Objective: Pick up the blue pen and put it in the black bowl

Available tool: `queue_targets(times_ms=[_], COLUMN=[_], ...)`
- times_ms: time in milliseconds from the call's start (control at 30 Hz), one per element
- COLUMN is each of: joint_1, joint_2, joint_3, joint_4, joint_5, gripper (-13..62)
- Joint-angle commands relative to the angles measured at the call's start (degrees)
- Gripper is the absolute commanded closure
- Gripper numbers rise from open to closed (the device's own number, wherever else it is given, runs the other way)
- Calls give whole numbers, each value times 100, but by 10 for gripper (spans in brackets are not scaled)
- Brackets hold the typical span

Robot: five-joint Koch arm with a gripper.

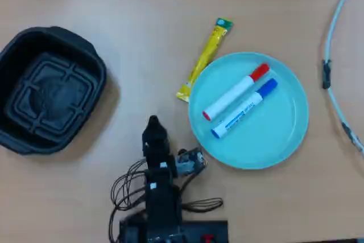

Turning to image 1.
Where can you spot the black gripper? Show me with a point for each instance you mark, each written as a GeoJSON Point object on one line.
{"type": "Point", "coordinates": [156, 152]}

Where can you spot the blue capped white marker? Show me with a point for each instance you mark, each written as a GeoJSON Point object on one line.
{"type": "Point", "coordinates": [241, 110]}

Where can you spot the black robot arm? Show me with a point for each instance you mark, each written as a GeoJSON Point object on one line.
{"type": "Point", "coordinates": [162, 203]}

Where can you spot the black plastic bowl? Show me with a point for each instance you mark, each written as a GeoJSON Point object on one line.
{"type": "Point", "coordinates": [54, 92]}

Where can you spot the red capped white marker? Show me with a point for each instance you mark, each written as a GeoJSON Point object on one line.
{"type": "Point", "coordinates": [230, 95]}

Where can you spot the yellow stick sachet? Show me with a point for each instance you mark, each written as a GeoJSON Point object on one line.
{"type": "Point", "coordinates": [211, 46]}

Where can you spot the teal round plate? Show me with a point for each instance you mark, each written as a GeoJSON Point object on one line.
{"type": "Point", "coordinates": [264, 140]}

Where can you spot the red clamp knob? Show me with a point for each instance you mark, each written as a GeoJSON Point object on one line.
{"type": "Point", "coordinates": [207, 238]}

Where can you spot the black tape wrap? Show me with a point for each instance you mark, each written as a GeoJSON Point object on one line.
{"type": "Point", "coordinates": [349, 133]}

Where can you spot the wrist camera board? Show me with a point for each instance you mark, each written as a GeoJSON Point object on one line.
{"type": "Point", "coordinates": [189, 162]}

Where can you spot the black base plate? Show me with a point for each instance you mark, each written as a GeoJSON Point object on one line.
{"type": "Point", "coordinates": [204, 228]}

